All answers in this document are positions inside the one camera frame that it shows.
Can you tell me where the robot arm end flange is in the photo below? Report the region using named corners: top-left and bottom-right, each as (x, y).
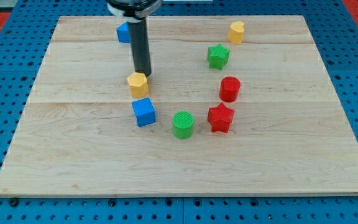
top-left (106, 0), bottom-right (162, 23)

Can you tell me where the yellow hexagon block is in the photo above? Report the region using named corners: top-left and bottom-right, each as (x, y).
top-left (127, 72), bottom-right (149, 98)

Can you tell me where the yellow heart block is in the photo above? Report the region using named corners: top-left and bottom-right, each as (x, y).
top-left (227, 21), bottom-right (245, 44)

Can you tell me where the green cylinder block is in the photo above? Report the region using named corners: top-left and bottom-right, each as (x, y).
top-left (172, 111), bottom-right (194, 139)

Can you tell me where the blue cube block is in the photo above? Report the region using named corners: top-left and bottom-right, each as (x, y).
top-left (131, 98), bottom-right (156, 127)

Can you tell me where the red star block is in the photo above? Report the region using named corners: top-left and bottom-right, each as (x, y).
top-left (208, 103), bottom-right (235, 133)

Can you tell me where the red cylinder block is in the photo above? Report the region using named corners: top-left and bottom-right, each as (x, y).
top-left (219, 77), bottom-right (241, 103)

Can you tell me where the wooden board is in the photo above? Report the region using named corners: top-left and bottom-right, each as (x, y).
top-left (0, 16), bottom-right (358, 198)

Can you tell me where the green star block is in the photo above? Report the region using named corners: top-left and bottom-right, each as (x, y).
top-left (207, 44), bottom-right (230, 70)

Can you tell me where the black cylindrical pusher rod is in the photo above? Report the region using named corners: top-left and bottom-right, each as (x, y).
top-left (128, 19), bottom-right (152, 77)

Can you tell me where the blue block behind rod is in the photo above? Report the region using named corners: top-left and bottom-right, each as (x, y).
top-left (116, 22), bottom-right (130, 43)

